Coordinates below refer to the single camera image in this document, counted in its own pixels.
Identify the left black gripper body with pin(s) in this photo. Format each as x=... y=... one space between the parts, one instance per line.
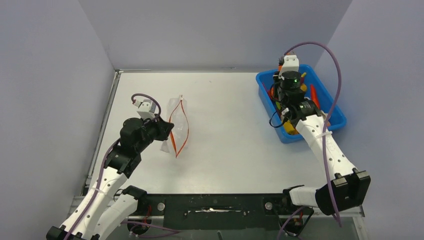
x=153 y=129

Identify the clear zip top bag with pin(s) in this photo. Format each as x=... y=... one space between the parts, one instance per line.
x=176 y=113

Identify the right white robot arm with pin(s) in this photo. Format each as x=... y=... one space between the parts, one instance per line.
x=346 y=186

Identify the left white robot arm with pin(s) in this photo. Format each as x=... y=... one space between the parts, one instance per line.
x=94 y=219

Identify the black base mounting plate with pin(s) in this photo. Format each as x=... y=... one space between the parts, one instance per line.
x=201 y=211

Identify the yellow toy lemon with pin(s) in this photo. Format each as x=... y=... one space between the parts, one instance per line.
x=290 y=129

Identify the orange toy carrot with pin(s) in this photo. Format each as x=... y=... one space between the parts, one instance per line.
x=314 y=96

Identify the blue plastic bin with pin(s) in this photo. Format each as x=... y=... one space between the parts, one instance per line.
x=337 y=119

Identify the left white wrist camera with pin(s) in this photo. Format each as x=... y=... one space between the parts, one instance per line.
x=145 y=109

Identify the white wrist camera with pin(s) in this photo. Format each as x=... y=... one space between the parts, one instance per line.
x=288 y=63
x=145 y=109

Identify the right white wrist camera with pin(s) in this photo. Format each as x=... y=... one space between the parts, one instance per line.
x=288 y=63

